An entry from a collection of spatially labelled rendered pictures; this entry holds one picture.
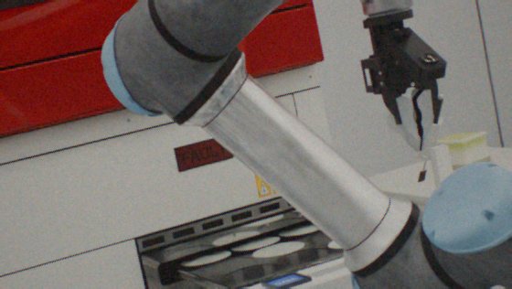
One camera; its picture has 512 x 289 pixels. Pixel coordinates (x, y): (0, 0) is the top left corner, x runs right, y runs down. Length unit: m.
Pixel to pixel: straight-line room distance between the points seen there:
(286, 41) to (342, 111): 1.82
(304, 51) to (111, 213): 0.49
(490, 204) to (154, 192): 1.00
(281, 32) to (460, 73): 2.13
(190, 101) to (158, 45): 0.08
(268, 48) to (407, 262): 0.91
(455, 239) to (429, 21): 2.96
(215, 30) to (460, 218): 0.35
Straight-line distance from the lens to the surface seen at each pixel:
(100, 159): 2.10
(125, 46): 1.28
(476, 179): 1.30
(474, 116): 4.29
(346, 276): 1.61
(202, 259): 2.18
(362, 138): 4.03
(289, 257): 2.04
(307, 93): 2.26
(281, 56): 2.18
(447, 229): 1.28
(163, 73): 1.27
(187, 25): 1.21
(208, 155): 2.17
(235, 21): 1.22
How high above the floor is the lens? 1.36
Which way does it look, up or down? 7 degrees down
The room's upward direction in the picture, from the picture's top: 12 degrees counter-clockwise
